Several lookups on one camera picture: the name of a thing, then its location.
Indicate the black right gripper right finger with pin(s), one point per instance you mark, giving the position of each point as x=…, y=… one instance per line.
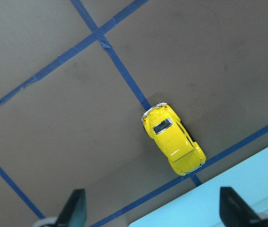
x=234, y=211

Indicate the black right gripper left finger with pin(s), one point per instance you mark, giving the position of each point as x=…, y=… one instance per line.
x=74, y=213

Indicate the yellow beetle toy car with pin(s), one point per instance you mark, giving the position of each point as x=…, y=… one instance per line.
x=165, y=127

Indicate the light blue plastic bin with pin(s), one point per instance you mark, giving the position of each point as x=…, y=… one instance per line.
x=200, y=206

